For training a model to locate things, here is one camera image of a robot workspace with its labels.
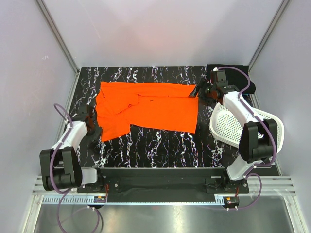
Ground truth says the orange t shirt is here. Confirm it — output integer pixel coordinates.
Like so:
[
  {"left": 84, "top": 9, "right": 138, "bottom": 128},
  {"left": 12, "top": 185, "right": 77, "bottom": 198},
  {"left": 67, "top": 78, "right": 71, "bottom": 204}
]
[{"left": 96, "top": 82, "right": 199, "bottom": 142}]

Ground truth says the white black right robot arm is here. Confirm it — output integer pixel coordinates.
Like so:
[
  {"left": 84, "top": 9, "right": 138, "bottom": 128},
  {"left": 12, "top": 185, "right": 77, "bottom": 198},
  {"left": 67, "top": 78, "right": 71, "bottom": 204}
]
[{"left": 189, "top": 66, "right": 278, "bottom": 192}]

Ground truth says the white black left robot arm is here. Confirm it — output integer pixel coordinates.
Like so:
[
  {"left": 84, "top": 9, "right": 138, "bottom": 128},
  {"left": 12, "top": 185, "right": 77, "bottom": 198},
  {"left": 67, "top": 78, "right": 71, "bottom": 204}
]
[{"left": 39, "top": 105, "right": 103, "bottom": 194}]

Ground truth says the folded black t shirt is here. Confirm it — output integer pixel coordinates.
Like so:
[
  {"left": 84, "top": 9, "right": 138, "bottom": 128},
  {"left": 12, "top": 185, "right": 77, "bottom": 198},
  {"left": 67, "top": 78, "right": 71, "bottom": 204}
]
[{"left": 206, "top": 64, "right": 256, "bottom": 95}]

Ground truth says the white perforated plastic basket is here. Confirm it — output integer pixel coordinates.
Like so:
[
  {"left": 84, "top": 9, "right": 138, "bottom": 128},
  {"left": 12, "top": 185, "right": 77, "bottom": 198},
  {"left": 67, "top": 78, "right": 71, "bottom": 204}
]
[{"left": 209, "top": 103, "right": 285, "bottom": 153}]

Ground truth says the black marble pattern mat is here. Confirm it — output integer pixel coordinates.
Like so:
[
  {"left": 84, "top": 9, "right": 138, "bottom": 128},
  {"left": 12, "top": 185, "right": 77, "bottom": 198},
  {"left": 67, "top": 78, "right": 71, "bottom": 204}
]
[{"left": 69, "top": 66, "right": 239, "bottom": 168}]

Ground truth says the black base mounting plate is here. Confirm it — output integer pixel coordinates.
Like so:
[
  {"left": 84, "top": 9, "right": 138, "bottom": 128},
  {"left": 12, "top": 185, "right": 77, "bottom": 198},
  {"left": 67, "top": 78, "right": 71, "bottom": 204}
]
[{"left": 78, "top": 168, "right": 249, "bottom": 203}]

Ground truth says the left orange connector board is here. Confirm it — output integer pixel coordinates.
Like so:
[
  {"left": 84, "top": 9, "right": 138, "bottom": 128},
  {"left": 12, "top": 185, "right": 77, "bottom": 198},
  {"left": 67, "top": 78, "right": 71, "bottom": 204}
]
[{"left": 94, "top": 196, "right": 107, "bottom": 203}]

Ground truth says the orange connector board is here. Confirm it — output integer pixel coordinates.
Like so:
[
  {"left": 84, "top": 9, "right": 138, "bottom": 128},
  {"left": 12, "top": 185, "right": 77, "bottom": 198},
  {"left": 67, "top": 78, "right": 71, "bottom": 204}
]
[
  {"left": 225, "top": 197, "right": 240, "bottom": 204},
  {"left": 94, "top": 196, "right": 107, "bottom": 203}
]

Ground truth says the right orange connector board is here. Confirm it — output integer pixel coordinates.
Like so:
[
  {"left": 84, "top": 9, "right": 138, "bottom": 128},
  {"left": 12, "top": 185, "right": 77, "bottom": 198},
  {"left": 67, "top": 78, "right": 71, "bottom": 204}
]
[{"left": 225, "top": 197, "right": 240, "bottom": 204}]

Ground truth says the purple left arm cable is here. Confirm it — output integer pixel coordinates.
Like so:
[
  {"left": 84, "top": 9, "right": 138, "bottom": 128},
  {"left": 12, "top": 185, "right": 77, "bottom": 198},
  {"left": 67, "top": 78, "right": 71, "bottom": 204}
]
[{"left": 48, "top": 103, "right": 104, "bottom": 233}]

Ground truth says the aluminium front frame rail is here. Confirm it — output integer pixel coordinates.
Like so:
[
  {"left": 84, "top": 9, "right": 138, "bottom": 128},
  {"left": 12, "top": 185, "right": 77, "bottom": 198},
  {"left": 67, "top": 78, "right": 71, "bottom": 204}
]
[{"left": 32, "top": 176, "right": 295, "bottom": 206}]

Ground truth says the right aluminium corner post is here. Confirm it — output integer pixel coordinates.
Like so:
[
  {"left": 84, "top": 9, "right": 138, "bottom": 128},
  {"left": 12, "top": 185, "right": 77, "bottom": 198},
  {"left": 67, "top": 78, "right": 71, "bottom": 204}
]
[{"left": 249, "top": 0, "right": 291, "bottom": 71}]

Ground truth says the aluminium corner post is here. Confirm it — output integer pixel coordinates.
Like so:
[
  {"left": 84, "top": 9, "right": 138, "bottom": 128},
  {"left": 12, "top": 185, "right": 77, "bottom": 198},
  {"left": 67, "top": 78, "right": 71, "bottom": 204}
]
[
  {"left": 35, "top": 0, "right": 80, "bottom": 75},
  {"left": 249, "top": 0, "right": 291, "bottom": 71}
]

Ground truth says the left aluminium corner post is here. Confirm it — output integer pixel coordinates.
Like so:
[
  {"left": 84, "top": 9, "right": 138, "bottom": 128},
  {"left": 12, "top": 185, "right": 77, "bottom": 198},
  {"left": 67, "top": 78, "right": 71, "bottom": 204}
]
[{"left": 35, "top": 0, "right": 80, "bottom": 75}]

